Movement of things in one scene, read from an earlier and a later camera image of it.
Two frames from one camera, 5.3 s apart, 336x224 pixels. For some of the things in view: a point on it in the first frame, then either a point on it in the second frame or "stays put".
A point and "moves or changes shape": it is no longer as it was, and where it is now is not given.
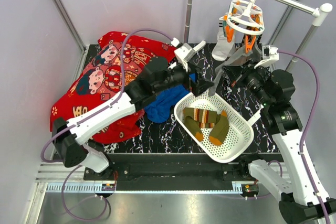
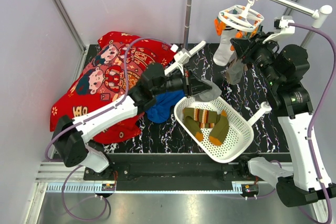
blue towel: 160,110 stays put
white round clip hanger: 245,16 moves or changes shape
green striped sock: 196,118 stays put
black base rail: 172,172 stays put
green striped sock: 220,130 stays put
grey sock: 240,57 -> 211,94
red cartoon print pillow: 116,65 stays put
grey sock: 255,57 moves or changes shape
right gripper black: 238,81 -> 241,45
